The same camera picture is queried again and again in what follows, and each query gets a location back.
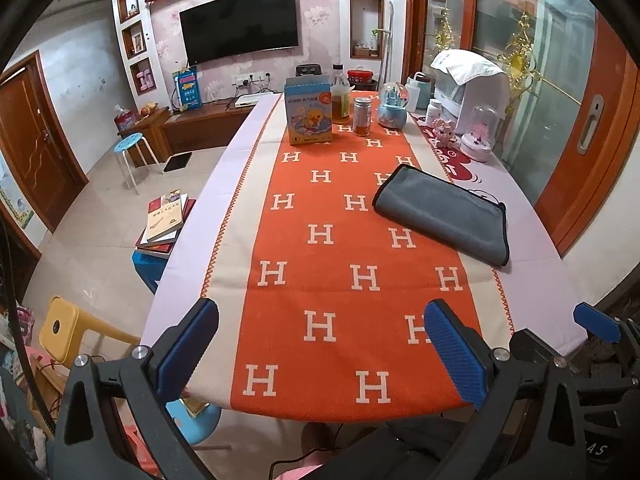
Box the oil bottle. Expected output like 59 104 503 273
331 64 352 122

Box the orange printed table runner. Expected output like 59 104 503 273
200 91 516 423

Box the wooden door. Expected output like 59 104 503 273
0 51 89 234

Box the blue plastic stool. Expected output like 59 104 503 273
131 250 166 294

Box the white set-top box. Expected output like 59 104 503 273
227 92 274 110

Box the blue snow globe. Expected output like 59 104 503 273
377 82 411 129

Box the white water purifier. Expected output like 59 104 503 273
432 51 511 134

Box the pink toy figure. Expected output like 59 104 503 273
432 119 458 149

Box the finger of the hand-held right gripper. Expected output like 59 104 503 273
573 302 622 344

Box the stack of books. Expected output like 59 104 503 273
135 191 197 261

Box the glass dome ornament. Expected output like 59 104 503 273
459 105 501 163

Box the flat screen television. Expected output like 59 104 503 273
179 0 301 67

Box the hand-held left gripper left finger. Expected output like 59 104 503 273
50 298 221 480

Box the mop handle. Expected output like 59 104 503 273
381 2 397 87

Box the red pot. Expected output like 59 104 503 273
347 70 377 92

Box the black floor mat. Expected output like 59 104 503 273
163 152 194 174

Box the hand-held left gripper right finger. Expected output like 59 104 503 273
422 299 589 480

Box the spice jar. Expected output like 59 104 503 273
354 97 372 137

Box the white stool with blue seat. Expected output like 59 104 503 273
113 133 151 196

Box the teal plastic jug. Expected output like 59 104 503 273
406 72 434 111

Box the wooden television cabinet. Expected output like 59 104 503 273
117 92 282 161

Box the yellow chair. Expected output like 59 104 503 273
39 296 141 367

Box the light blue round stool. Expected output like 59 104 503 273
165 399 222 447

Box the blue duck print carton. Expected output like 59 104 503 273
284 76 335 147

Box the white cloth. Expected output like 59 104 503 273
431 51 508 86

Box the grey towel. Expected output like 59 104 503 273
371 164 511 267

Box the silver door handle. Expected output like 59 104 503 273
577 94 605 155

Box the red tissue pack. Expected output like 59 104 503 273
115 105 139 134

